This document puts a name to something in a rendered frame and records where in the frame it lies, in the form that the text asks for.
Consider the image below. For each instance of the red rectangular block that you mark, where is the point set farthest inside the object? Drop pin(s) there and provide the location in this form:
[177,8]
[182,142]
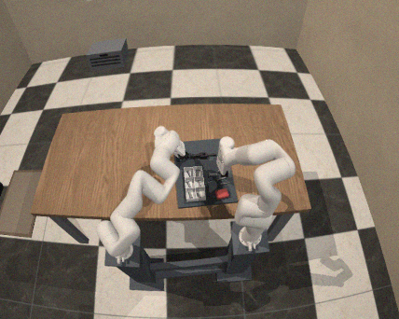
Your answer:
[221,194]

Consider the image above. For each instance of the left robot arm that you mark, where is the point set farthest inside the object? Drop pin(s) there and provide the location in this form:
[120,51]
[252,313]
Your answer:
[142,182]

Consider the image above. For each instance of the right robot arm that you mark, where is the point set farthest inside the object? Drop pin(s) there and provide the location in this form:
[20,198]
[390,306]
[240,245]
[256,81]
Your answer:
[250,207]

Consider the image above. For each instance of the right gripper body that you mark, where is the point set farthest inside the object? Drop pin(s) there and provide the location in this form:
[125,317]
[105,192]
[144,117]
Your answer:
[222,168]

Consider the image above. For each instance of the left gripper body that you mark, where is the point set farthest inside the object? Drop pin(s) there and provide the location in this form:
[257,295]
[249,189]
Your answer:
[180,150]

